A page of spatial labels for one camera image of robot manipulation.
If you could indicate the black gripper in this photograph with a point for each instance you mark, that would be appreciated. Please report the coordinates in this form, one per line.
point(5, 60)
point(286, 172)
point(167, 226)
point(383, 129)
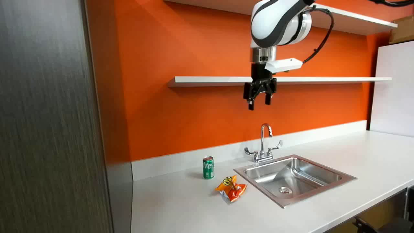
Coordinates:
point(263, 82)

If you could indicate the orange cheetos bag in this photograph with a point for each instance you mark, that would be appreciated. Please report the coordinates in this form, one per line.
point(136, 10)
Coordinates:
point(231, 188)

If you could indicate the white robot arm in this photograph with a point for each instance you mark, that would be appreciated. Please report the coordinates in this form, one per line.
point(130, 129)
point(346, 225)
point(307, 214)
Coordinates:
point(275, 23)

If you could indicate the chrome sink faucet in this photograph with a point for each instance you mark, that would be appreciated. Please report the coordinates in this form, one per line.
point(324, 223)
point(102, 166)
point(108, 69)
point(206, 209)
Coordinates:
point(264, 152)

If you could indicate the stainless steel sink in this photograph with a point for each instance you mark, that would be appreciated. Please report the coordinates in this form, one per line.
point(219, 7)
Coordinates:
point(291, 179)

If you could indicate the green soda can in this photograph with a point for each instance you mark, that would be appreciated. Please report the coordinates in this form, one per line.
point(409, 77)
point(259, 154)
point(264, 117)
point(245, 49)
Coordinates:
point(209, 168)

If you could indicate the white panel board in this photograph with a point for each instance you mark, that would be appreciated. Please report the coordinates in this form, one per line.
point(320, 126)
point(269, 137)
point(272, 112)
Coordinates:
point(394, 97)

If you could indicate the dark wood cabinet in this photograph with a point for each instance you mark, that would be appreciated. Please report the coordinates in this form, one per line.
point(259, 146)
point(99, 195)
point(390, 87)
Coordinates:
point(52, 170)

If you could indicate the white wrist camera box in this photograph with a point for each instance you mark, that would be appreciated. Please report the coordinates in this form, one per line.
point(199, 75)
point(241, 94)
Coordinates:
point(284, 65)

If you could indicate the lower white wall shelf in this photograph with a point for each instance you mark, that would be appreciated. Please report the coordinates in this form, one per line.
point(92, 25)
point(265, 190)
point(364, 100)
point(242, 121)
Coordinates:
point(241, 81)

